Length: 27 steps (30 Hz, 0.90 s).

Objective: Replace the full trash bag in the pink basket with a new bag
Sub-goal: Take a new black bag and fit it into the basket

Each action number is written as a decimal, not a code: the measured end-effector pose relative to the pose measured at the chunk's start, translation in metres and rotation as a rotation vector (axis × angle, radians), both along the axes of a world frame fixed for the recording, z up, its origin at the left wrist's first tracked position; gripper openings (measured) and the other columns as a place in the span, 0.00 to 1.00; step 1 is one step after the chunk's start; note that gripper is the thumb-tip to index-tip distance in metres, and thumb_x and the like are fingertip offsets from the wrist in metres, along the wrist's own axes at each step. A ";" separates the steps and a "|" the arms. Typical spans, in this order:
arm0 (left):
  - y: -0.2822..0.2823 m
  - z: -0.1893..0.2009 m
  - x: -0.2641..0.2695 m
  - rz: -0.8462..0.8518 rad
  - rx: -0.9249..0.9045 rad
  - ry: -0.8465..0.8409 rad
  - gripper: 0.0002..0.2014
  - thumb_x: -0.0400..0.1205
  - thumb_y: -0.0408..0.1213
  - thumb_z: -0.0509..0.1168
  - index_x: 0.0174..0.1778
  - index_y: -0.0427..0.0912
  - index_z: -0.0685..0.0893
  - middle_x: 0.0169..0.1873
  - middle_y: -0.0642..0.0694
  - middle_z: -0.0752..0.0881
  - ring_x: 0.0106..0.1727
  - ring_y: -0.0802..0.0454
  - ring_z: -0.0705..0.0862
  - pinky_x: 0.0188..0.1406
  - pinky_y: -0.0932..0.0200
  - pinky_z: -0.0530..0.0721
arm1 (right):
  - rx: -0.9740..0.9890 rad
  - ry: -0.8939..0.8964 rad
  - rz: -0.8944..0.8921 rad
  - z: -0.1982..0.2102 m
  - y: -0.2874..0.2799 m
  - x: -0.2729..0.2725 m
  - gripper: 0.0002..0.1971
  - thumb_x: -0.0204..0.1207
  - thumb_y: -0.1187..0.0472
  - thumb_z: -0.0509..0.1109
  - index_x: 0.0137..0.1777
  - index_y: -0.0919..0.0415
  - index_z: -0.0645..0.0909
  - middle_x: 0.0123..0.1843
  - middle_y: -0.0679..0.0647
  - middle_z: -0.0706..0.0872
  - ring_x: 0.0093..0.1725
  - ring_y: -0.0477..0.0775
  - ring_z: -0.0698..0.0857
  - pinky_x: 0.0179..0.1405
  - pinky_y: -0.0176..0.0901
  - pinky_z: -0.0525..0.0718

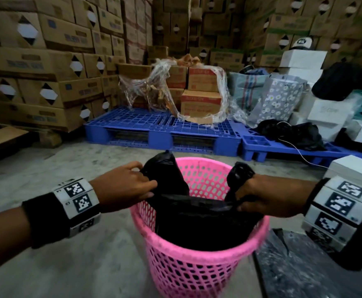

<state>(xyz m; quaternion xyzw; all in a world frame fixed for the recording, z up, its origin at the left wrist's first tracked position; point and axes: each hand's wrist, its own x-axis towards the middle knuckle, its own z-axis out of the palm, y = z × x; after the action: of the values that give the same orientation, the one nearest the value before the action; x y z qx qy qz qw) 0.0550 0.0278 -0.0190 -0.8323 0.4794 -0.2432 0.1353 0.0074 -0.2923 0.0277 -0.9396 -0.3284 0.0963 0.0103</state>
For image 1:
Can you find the grey floral bag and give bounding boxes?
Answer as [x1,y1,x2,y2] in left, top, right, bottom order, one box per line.
[249,74,308,128]

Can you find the black wristband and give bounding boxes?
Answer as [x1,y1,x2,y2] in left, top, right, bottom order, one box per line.
[22,192,72,249]

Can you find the stack of brown cardboard boxes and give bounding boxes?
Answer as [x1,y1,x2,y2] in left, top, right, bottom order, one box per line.
[0,0,128,133]
[119,0,362,84]

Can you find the person's left hand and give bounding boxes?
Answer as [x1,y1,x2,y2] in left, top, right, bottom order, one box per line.
[89,161,158,213]

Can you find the black speckled sheet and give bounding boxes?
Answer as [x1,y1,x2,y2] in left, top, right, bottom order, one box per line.
[252,228,362,298]

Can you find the striped woven bag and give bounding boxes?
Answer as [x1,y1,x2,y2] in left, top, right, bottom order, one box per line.
[228,69,270,113]

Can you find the person's right hand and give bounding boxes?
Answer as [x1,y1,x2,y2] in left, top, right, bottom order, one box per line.
[235,174,316,218]

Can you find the pile of white boxes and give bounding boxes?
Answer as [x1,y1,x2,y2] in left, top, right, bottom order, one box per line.
[278,49,362,147]

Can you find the black and white cap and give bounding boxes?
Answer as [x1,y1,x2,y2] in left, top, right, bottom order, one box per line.
[290,36,314,50]

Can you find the clear plastic wrap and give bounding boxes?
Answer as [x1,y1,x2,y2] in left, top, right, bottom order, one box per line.
[119,57,250,125]

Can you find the large white carton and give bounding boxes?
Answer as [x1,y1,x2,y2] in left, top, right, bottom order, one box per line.
[323,155,362,196]

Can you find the wooden board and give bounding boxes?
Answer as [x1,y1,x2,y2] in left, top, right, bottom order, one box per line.
[0,125,30,153]

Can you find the red print cardboard box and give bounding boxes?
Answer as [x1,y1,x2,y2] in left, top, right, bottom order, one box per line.
[180,89,222,119]
[166,65,188,89]
[187,67,221,92]

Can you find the black backpack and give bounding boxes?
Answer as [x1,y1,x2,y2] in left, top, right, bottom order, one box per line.
[311,61,362,102]

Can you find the white marker wrist tracker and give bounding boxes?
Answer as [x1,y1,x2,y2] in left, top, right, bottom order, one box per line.
[52,178,101,238]
[301,176,362,252]

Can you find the pink plastic mesh basket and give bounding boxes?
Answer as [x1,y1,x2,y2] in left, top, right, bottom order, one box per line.
[130,157,270,298]

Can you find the crumpled black plastic bag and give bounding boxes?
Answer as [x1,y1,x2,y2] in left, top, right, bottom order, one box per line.
[255,119,327,151]

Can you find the blue plastic pallet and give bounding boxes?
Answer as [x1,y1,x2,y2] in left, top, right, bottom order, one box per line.
[231,119,362,168]
[84,107,242,157]

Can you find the black plastic trash bag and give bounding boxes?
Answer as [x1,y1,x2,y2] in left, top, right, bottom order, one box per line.
[140,150,264,252]

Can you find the person's left forearm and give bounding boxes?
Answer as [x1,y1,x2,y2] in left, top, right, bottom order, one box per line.
[0,206,33,278]

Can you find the wooden pallet block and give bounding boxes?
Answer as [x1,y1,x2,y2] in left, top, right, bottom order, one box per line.
[38,130,63,149]

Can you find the white cable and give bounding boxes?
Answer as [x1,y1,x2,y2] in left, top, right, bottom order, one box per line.
[276,121,329,169]

